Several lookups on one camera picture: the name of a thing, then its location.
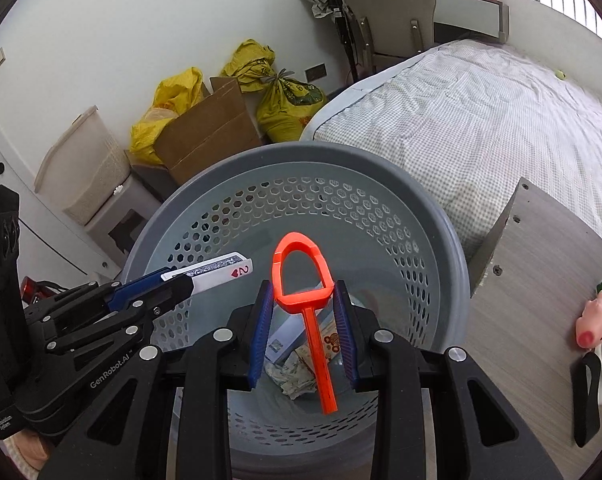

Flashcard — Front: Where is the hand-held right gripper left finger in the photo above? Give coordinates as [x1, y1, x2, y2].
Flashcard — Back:
[41, 280, 275, 480]

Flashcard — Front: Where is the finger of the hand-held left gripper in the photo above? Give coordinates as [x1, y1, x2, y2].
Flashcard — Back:
[56, 266, 174, 313]
[108, 275, 197, 333]

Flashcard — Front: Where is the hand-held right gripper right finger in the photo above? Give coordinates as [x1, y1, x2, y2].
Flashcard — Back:
[332, 281, 564, 480]

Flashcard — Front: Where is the beige and red snack packet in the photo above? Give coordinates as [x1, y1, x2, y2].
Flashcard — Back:
[301, 320, 347, 366]

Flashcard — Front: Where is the long light blue box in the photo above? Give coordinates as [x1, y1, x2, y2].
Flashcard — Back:
[267, 305, 339, 363]

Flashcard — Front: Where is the orange plastic tool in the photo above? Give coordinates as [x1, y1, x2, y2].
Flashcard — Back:
[272, 231, 339, 415]

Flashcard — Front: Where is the playing card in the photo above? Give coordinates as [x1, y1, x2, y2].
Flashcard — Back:
[161, 252, 255, 297]

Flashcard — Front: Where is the white paper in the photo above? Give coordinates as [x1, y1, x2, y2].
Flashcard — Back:
[265, 350, 317, 401]

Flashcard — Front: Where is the grey perforated plastic basket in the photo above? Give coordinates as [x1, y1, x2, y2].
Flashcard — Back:
[116, 142, 472, 480]

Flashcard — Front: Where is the person's left forearm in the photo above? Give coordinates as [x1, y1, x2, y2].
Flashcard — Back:
[4, 430, 49, 471]

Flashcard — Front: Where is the red round object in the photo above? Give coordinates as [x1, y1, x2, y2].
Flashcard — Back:
[21, 276, 47, 306]

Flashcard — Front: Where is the white low cabinet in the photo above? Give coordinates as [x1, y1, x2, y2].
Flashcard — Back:
[84, 170, 163, 281]

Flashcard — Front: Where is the beige plastic bin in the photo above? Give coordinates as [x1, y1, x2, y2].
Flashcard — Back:
[34, 105, 132, 226]

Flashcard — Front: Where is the brown cardboard box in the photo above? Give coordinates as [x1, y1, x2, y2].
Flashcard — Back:
[153, 76, 262, 186]

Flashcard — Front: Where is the yellow bag with ribbon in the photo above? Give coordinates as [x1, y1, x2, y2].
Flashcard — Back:
[256, 72, 327, 143]

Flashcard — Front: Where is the pink pig toy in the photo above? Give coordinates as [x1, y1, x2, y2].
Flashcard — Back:
[576, 290, 602, 348]

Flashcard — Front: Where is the bed with checked sheet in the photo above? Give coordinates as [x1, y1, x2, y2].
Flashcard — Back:
[299, 40, 602, 266]

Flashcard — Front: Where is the beige chair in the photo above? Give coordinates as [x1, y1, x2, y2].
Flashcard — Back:
[333, 0, 438, 83]

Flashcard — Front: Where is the white and grey desk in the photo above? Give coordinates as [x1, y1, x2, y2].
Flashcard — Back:
[431, 0, 510, 43]

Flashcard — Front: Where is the black strap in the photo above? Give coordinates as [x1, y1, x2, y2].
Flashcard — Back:
[572, 352, 602, 447]

